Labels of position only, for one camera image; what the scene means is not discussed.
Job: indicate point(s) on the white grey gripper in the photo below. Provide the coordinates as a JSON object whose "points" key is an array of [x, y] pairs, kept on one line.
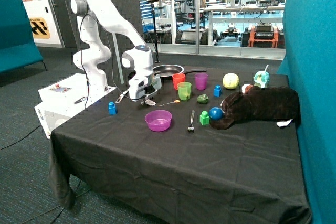
{"points": [[144, 87]]}

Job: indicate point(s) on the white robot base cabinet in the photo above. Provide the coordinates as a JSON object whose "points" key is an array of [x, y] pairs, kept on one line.
{"points": [[64, 99]]}

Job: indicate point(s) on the purple plastic bowl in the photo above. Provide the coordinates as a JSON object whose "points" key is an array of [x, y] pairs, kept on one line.
{"points": [[158, 120]]}

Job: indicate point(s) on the black frying pan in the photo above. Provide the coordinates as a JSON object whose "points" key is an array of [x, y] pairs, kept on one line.
{"points": [[167, 71]]}

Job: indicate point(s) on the blue toy block left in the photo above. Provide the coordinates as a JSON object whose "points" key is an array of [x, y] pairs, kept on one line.
{"points": [[112, 108]]}

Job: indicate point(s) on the blue toy block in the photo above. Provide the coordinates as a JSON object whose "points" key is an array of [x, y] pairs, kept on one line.
{"points": [[217, 91], [112, 108]]}

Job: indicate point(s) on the red plastic cup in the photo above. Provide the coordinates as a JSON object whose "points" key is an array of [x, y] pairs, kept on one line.
{"points": [[178, 78]]}

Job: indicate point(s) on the green plastic cup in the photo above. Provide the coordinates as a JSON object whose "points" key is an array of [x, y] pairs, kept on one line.
{"points": [[183, 89]]}

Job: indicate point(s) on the silver fork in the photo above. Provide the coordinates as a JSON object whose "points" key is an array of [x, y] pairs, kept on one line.
{"points": [[191, 126]]}

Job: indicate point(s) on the green toy pepper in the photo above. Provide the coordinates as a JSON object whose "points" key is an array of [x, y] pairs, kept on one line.
{"points": [[202, 99]]}

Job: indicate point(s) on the purple plastic cup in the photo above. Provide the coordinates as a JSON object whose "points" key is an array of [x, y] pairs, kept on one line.
{"points": [[201, 81]]}

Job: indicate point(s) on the green toy block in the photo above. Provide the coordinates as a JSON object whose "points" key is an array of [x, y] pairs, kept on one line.
{"points": [[204, 118]]}

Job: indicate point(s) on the black tablecloth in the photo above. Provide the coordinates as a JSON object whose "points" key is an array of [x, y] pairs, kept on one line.
{"points": [[249, 173]]}

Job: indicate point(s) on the blue ball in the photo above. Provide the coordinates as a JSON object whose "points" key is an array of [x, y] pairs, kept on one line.
{"points": [[215, 113]]}

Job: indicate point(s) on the blue toy block right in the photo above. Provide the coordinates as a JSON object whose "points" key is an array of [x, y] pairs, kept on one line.
{"points": [[217, 91]]}

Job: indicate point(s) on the yellow softball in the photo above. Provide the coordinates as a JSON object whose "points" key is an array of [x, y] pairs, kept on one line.
{"points": [[230, 81]]}

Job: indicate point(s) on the black tripod stand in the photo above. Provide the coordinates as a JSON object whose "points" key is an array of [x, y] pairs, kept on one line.
{"points": [[151, 2]]}

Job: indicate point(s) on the brown plush toy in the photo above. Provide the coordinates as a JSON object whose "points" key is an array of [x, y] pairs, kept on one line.
{"points": [[266, 104]]}

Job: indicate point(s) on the teal toy figure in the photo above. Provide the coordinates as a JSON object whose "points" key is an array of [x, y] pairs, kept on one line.
{"points": [[262, 78]]}

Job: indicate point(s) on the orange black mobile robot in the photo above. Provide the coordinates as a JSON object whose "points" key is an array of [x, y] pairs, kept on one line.
{"points": [[263, 35]]}

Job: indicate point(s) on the teal sofa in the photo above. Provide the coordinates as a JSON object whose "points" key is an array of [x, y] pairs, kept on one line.
{"points": [[17, 44]]}

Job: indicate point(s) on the black ladle silver handle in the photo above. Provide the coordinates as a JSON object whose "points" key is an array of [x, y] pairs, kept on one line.
{"points": [[121, 96]]}

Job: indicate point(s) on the teal partition wall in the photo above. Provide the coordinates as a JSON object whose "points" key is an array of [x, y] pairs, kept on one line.
{"points": [[309, 63]]}

